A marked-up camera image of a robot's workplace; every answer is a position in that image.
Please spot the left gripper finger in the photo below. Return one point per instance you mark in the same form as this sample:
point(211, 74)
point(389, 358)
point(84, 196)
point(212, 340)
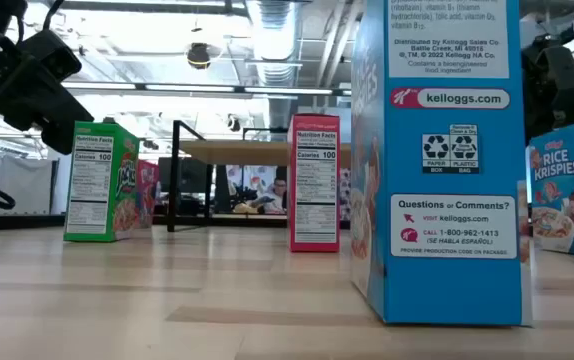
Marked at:
point(62, 125)

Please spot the green Apple Jacks cereal box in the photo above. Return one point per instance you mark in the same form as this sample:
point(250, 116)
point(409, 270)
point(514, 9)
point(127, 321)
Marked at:
point(97, 185)

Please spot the person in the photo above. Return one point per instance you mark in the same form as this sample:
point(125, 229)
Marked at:
point(278, 197)

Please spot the blue Rice Krispies cereal box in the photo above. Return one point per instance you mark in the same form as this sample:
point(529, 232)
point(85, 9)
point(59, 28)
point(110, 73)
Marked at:
point(447, 280)
point(567, 200)

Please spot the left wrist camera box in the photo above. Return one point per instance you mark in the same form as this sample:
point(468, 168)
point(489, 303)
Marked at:
point(52, 55)

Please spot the white partition screen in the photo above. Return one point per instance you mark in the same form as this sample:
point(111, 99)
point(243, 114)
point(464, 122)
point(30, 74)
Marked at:
point(17, 185)

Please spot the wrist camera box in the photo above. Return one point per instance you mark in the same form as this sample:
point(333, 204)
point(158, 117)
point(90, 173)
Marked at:
point(52, 55)
point(562, 67)

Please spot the white round column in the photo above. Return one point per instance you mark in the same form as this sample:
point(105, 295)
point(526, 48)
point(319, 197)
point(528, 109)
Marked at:
point(59, 190)

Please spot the long ceiling light strip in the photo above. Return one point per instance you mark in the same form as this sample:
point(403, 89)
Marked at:
point(192, 88)

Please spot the silver ceiling ventilation duct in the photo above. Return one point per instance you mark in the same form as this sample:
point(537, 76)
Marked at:
point(274, 40)

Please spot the dark background monitor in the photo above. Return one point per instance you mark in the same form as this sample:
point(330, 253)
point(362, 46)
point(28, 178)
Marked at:
point(192, 175)

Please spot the red Froot Loops cereal box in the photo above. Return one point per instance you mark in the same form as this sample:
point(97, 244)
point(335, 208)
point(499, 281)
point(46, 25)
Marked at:
point(148, 195)
point(314, 190)

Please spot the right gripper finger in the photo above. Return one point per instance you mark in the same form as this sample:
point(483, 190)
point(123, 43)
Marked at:
point(537, 115)

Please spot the wooden shelf black metal frame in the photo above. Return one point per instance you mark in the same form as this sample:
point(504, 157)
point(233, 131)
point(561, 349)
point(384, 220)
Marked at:
point(237, 152)

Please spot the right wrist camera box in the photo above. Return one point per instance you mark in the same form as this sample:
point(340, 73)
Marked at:
point(562, 67)

